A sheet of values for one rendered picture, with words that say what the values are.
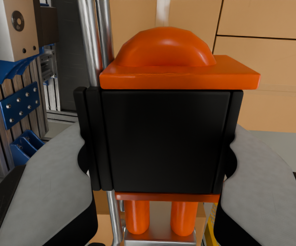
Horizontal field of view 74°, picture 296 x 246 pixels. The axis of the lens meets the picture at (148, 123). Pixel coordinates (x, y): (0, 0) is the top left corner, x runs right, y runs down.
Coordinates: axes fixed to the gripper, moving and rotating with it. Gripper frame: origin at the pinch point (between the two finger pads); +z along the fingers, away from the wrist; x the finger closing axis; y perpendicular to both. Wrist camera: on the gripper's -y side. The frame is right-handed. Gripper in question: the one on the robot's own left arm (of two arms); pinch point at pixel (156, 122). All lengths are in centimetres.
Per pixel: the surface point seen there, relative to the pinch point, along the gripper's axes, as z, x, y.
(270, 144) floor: 126, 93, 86
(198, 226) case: 30, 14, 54
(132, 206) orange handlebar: -0.7, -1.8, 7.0
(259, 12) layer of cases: 70, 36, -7
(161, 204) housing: 2.4, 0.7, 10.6
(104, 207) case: 33, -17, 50
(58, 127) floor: 125, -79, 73
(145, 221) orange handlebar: -0.4, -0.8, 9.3
